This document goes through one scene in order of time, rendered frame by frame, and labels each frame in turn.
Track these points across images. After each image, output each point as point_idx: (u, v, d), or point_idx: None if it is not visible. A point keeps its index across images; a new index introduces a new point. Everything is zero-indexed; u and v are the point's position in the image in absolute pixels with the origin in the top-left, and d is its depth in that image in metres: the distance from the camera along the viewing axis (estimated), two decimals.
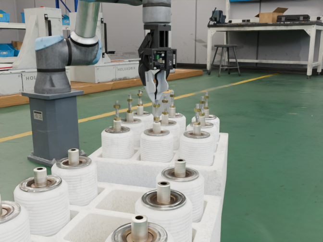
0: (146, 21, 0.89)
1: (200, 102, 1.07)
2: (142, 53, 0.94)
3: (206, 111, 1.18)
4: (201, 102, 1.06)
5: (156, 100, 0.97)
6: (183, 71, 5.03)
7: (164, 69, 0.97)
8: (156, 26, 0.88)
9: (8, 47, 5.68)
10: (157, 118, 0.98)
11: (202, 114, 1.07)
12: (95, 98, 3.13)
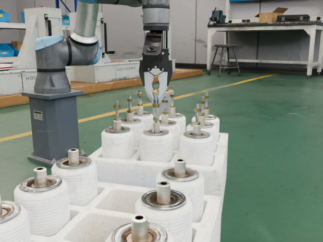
0: (168, 23, 0.96)
1: (200, 102, 1.07)
2: (168, 53, 0.95)
3: (206, 111, 1.18)
4: (201, 102, 1.06)
5: (157, 100, 0.98)
6: (183, 71, 5.03)
7: (145, 69, 0.97)
8: None
9: (8, 47, 5.68)
10: (157, 117, 1.00)
11: (202, 114, 1.07)
12: (95, 98, 3.13)
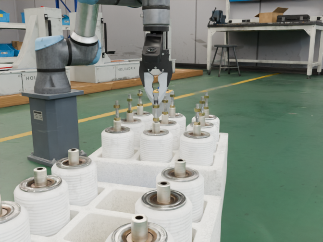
0: (168, 24, 0.96)
1: (200, 102, 1.07)
2: (168, 54, 0.95)
3: (206, 111, 1.18)
4: (201, 102, 1.06)
5: (155, 101, 0.98)
6: (183, 71, 5.03)
7: (145, 70, 0.97)
8: None
9: (8, 47, 5.68)
10: (156, 119, 0.98)
11: (202, 114, 1.07)
12: (95, 98, 3.13)
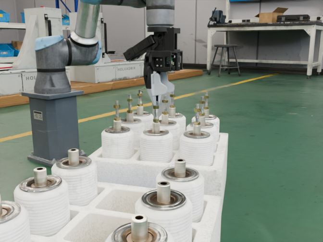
0: (158, 24, 0.89)
1: (200, 102, 1.07)
2: (148, 55, 0.92)
3: (206, 111, 1.18)
4: (201, 102, 1.06)
5: None
6: (183, 71, 5.03)
7: None
8: (171, 28, 0.89)
9: (8, 47, 5.68)
10: (154, 119, 1.00)
11: (202, 114, 1.07)
12: (95, 98, 3.13)
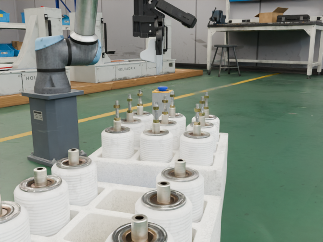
0: None
1: (200, 102, 1.07)
2: None
3: (206, 111, 1.18)
4: (201, 102, 1.06)
5: (154, 102, 0.98)
6: (183, 71, 5.03)
7: (155, 38, 0.91)
8: None
9: (8, 47, 5.68)
10: (153, 120, 0.99)
11: (202, 114, 1.07)
12: (95, 98, 3.13)
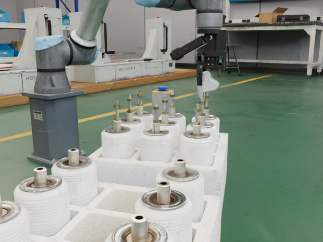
0: (213, 26, 0.98)
1: (202, 102, 1.08)
2: (201, 54, 1.01)
3: (206, 111, 1.18)
4: (200, 101, 1.08)
5: (154, 102, 0.98)
6: (183, 71, 5.03)
7: (205, 69, 1.07)
8: (223, 30, 0.99)
9: (8, 47, 5.68)
10: (153, 120, 0.99)
11: (199, 114, 1.09)
12: (95, 98, 3.13)
